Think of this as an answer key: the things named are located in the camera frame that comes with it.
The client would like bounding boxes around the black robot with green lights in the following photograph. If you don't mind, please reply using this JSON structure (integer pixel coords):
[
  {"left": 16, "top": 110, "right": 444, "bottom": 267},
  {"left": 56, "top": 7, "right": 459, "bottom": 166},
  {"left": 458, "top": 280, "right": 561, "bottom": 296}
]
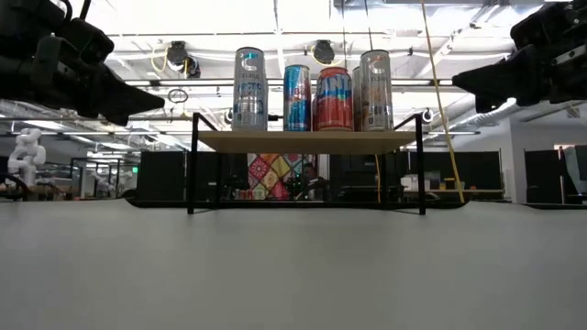
[{"left": 286, "top": 176, "right": 331, "bottom": 202}]

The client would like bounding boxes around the grey air duct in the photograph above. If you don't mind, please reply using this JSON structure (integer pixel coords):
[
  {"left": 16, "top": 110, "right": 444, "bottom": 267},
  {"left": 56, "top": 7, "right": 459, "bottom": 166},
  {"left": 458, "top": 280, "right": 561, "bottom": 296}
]
[{"left": 447, "top": 98, "right": 587, "bottom": 132}]

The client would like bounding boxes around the colourful mural panel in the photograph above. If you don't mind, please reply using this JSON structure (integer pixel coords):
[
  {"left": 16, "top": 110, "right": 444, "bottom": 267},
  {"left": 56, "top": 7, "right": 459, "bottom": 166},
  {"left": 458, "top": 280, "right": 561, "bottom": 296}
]
[{"left": 247, "top": 153, "right": 318, "bottom": 201}]

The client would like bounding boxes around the ceiling cord reel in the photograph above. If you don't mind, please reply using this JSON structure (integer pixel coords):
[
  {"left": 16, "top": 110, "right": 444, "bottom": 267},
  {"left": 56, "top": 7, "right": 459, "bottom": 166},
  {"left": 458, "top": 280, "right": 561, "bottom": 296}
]
[
  {"left": 312, "top": 38, "right": 336, "bottom": 65},
  {"left": 164, "top": 39, "right": 190, "bottom": 68}
]

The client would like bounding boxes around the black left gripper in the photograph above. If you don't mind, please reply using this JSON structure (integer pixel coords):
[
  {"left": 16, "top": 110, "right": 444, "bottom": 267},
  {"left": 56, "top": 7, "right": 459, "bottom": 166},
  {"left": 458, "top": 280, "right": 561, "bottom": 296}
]
[{"left": 0, "top": 0, "right": 166, "bottom": 127}]

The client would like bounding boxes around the hanging black ring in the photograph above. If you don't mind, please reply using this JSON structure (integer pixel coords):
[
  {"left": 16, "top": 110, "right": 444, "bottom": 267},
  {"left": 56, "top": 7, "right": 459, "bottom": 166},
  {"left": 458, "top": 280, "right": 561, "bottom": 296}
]
[{"left": 167, "top": 87, "right": 189, "bottom": 105}]

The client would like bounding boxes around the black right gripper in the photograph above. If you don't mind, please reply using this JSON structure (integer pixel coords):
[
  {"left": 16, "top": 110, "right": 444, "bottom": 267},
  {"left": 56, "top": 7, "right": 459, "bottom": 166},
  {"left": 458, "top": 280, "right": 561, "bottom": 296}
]
[{"left": 451, "top": 0, "right": 587, "bottom": 115}]

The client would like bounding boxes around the wooden shelf with black legs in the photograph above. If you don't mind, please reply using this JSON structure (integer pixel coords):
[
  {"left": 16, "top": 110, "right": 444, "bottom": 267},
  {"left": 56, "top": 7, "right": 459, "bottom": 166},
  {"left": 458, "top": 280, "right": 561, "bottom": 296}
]
[{"left": 186, "top": 111, "right": 427, "bottom": 216}]

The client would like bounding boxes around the black partition panel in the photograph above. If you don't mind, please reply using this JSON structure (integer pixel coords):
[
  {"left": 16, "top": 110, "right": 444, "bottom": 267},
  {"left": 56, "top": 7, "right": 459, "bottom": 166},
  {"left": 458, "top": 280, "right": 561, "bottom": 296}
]
[
  {"left": 136, "top": 149, "right": 249, "bottom": 204},
  {"left": 329, "top": 149, "right": 504, "bottom": 203},
  {"left": 524, "top": 148, "right": 566, "bottom": 205}
]

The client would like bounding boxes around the pale silver-blue Red Bull can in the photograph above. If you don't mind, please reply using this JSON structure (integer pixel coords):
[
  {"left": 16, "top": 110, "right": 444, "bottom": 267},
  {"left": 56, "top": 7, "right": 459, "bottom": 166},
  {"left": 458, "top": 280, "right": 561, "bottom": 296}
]
[{"left": 282, "top": 63, "right": 314, "bottom": 133}]

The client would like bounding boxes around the white blue slim can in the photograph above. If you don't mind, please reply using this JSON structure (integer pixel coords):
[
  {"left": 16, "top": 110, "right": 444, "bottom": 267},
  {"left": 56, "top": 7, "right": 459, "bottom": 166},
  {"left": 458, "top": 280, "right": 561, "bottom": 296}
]
[{"left": 231, "top": 46, "right": 270, "bottom": 133}]

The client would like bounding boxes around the red Fanta strawberry can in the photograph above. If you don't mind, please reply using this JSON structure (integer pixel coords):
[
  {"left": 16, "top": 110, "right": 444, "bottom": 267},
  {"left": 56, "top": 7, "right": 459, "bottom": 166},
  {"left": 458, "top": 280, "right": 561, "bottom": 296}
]
[{"left": 313, "top": 65, "right": 355, "bottom": 133}]

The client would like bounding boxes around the black aluminium rig frame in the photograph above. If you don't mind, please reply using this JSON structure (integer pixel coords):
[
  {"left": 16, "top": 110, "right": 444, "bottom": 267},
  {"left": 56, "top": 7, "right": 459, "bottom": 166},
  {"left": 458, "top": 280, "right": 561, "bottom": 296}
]
[{"left": 122, "top": 195, "right": 471, "bottom": 211}]

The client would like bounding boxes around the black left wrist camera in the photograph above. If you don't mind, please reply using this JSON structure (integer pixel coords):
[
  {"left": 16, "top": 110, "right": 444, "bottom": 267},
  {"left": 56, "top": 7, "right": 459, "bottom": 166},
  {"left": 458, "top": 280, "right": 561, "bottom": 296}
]
[{"left": 54, "top": 16, "right": 116, "bottom": 66}]

